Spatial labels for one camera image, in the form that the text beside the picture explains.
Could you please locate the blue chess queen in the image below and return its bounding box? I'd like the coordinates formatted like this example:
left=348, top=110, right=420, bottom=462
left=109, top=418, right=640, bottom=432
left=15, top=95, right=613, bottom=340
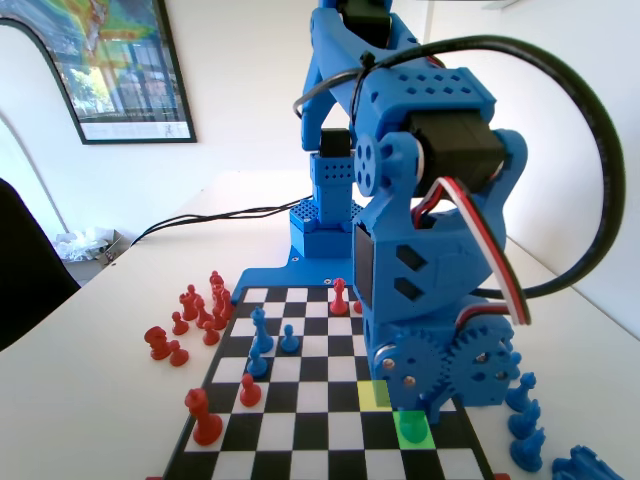
left=504, top=372, right=539, bottom=413
left=398, top=409, right=430, bottom=445

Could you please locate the red chess bishop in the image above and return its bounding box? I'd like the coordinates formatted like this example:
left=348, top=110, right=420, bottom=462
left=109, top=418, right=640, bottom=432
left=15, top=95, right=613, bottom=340
left=328, top=277, right=349, bottom=316
left=193, top=295, right=214, bottom=329

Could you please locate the blue chess knight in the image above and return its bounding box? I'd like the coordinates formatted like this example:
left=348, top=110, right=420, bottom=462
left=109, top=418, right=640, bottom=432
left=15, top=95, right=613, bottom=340
left=509, top=425, right=547, bottom=474
left=508, top=398, right=542, bottom=441

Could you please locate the blue chess bishop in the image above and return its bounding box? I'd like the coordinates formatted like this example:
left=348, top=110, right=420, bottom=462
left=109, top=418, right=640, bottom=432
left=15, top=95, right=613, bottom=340
left=245, top=344, right=270, bottom=381

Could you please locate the blue chess king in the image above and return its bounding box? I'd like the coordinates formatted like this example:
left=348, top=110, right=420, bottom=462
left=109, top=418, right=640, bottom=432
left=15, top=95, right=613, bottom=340
left=248, top=305, right=274, bottom=355

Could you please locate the blue chess rook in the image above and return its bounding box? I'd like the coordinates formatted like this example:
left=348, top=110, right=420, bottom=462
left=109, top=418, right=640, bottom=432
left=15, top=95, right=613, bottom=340
left=551, top=443, right=626, bottom=480

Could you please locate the red chess queen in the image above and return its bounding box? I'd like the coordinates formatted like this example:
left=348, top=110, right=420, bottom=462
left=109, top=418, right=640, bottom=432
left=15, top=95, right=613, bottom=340
left=184, top=387, right=224, bottom=447

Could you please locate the black and white chessboard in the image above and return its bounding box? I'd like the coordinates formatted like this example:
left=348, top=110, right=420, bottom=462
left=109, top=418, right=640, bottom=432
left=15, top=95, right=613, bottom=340
left=162, top=284, right=496, bottom=480

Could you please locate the box with crumpled paper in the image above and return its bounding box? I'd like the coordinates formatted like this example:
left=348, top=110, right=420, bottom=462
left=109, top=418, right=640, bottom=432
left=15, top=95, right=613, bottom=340
left=52, top=227, right=132, bottom=264

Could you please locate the black framed poster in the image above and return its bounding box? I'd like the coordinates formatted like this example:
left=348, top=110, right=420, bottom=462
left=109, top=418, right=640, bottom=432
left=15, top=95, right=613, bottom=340
left=0, top=0, right=199, bottom=146

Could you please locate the white red black servo wire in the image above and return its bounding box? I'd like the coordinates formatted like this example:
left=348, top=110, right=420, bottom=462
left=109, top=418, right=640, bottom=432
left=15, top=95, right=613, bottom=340
left=412, top=177, right=532, bottom=327

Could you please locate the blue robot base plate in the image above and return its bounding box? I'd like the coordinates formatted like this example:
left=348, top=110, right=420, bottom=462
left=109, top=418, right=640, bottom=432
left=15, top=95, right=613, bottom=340
left=232, top=254, right=362, bottom=307

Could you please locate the thin black power cable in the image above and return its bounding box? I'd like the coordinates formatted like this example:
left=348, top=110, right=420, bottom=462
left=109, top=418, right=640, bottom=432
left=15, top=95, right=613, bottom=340
left=130, top=197, right=314, bottom=249
left=144, top=223, right=294, bottom=236

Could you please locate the thick black camera cable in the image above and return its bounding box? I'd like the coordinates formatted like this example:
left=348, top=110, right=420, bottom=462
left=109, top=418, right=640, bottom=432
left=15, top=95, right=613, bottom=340
left=292, top=34, right=627, bottom=302

